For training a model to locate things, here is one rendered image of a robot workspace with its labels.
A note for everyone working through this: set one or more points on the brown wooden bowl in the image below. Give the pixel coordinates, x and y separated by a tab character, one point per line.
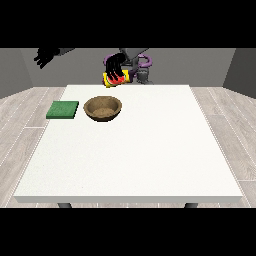
102	108

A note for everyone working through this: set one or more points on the dark table leg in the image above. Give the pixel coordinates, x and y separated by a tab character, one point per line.
191	205
64	205

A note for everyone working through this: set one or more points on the green square pad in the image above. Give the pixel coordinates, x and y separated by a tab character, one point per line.
62	110

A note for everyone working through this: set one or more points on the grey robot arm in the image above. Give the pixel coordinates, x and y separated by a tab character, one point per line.
66	50
134	53

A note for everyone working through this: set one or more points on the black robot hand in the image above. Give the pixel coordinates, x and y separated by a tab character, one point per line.
47	54
115	64

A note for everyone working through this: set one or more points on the yellow cup with melon print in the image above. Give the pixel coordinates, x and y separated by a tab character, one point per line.
115	81

